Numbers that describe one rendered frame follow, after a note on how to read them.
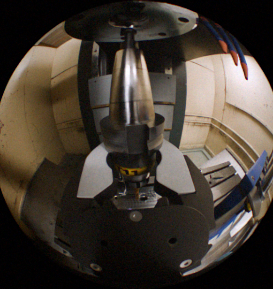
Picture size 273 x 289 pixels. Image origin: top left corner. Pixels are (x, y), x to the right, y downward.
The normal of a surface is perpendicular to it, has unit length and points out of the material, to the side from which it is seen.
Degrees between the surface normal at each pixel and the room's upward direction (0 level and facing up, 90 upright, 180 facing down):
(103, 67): 90
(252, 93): 90
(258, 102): 90
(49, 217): 24
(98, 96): 91
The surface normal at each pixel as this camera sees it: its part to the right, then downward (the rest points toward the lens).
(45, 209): 0.36, -0.79
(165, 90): 0.05, 0.53
